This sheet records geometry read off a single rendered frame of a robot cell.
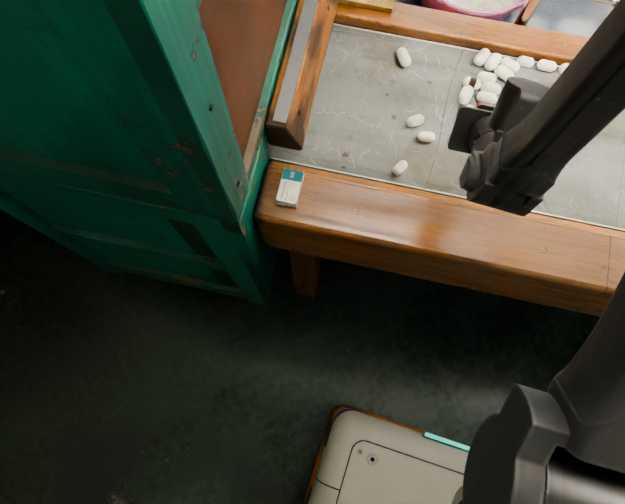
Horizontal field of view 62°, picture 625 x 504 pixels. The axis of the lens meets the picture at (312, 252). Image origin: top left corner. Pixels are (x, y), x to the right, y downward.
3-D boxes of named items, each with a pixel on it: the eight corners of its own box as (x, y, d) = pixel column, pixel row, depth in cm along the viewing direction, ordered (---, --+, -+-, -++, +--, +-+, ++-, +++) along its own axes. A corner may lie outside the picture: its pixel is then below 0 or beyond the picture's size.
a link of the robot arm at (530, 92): (460, 194, 60) (531, 214, 60) (502, 100, 53) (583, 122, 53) (454, 152, 70) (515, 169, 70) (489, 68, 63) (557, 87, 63)
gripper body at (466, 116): (459, 101, 73) (463, 120, 67) (531, 116, 72) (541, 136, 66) (446, 144, 77) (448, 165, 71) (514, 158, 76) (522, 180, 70)
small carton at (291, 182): (296, 208, 86) (296, 204, 84) (276, 204, 86) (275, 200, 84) (304, 176, 88) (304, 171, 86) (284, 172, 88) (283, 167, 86)
